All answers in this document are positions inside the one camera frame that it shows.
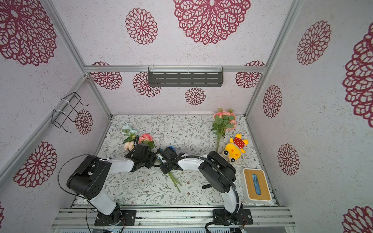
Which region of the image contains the black wire wall rack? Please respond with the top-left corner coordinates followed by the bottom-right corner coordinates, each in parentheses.
top-left (51, 92), bottom-right (88, 133)

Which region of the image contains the yellow plush toy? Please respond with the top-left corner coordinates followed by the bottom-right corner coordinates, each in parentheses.
top-left (223, 134), bottom-right (249, 163)

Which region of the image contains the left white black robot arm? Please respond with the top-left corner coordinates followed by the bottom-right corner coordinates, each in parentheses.
top-left (66, 136), bottom-right (152, 226)

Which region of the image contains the black wristwatch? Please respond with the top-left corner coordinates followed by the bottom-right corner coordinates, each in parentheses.
top-left (202, 184), bottom-right (212, 189)

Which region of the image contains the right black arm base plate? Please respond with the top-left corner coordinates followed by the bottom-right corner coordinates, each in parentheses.
top-left (212, 209), bottom-right (253, 226)

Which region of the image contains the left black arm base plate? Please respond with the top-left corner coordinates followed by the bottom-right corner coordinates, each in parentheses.
top-left (94, 210), bottom-right (137, 227)

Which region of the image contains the dark grey wall shelf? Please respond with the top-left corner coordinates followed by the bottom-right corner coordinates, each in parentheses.
top-left (148, 66), bottom-right (224, 87)

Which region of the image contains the wooden tray white rim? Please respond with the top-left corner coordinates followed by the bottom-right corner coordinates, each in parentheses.
top-left (241, 169), bottom-right (272, 204)

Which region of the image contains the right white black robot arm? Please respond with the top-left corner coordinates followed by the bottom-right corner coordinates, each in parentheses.
top-left (150, 147), bottom-right (243, 233)

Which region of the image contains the blue tool on tray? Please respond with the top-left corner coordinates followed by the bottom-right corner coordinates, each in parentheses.
top-left (252, 174), bottom-right (261, 195)

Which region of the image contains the pink rose bouquet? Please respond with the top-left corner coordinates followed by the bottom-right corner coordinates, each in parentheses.
top-left (120, 125), bottom-right (183, 193)
top-left (211, 108), bottom-right (237, 152)

